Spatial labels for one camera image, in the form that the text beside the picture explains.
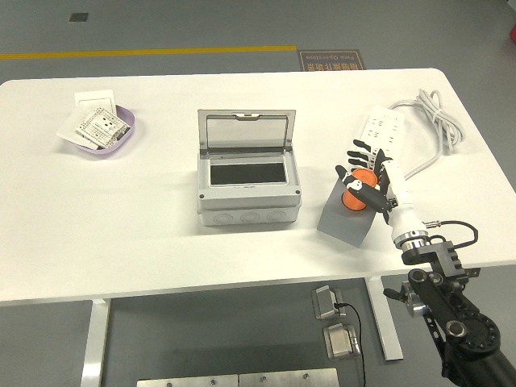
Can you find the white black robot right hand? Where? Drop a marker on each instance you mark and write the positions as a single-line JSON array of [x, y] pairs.
[[405, 217]]

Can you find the orange cylinder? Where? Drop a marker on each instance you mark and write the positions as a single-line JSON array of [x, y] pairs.
[[354, 203]]

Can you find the transparent grey box lid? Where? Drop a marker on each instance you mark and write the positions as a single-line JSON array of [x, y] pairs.
[[246, 133]]

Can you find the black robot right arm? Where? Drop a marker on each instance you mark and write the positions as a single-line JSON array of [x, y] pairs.
[[443, 306]]

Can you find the grey cube with round hole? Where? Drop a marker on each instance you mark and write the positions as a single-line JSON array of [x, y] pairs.
[[342, 230]]

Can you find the grey plastic junction box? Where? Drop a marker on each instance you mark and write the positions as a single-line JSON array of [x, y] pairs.
[[250, 201]]

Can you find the white power strip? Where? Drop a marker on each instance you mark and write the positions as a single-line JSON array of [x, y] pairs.
[[387, 125]]

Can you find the white table leg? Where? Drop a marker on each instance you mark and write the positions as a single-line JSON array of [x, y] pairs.
[[385, 322], [94, 342]]

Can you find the silver foot pedal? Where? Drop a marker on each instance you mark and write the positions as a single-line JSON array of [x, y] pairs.
[[324, 302], [340, 342]]

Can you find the brown floor sign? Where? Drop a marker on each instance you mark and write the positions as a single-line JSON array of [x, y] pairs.
[[330, 60]]

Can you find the red object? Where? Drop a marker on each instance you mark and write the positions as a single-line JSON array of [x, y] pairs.
[[513, 33]]

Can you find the white socket panel with print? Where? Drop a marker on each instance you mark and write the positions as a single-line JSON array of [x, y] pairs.
[[102, 127]]

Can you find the white flat cover plate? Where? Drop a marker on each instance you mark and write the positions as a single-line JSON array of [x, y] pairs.
[[68, 131]]

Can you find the dark square floor hatch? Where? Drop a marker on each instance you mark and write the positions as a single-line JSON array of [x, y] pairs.
[[78, 17]]

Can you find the grey metal base plate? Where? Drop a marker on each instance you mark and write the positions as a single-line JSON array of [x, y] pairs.
[[185, 382], [288, 379]]

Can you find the plain white switch plate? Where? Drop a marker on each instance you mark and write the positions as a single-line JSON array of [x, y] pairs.
[[94, 101]]

